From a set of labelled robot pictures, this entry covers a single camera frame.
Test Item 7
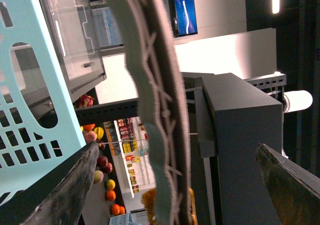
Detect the small blue basket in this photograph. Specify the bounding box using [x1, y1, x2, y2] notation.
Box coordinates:
[109, 212, 133, 225]

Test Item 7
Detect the glass freezer case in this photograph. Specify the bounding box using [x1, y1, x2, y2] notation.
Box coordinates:
[40, 0, 106, 92]

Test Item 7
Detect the orange beside back lemon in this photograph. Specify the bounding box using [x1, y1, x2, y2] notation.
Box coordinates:
[105, 190, 117, 202]

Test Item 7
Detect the large teal shopping basket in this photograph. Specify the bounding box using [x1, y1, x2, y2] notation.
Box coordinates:
[0, 0, 85, 204]

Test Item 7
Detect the dark red apple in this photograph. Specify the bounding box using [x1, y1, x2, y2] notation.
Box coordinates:
[96, 156, 109, 168]

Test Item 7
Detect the blue wall screen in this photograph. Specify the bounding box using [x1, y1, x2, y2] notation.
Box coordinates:
[173, 0, 198, 37]

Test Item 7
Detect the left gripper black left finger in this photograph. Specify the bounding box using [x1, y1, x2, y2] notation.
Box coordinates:
[22, 142, 99, 225]

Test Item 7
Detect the black perforated shelf post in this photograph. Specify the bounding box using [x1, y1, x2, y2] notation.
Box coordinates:
[75, 98, 138, 124]

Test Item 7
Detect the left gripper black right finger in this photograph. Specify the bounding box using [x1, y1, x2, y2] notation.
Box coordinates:
[255, 143, 320, 225]

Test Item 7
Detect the yellow lemon on back shelf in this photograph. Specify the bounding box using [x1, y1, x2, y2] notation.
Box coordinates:
[106, 179, 116, 191]

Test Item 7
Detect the orange near blue basket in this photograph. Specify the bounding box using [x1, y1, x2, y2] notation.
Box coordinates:
[110, 204, 120, 216]

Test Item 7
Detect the white snack shelf unit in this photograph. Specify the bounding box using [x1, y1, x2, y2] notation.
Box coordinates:
[114, 116, 156, 198]

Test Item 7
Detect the pink peach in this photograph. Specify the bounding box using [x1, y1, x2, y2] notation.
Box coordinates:
[93, 170, 104, 184]

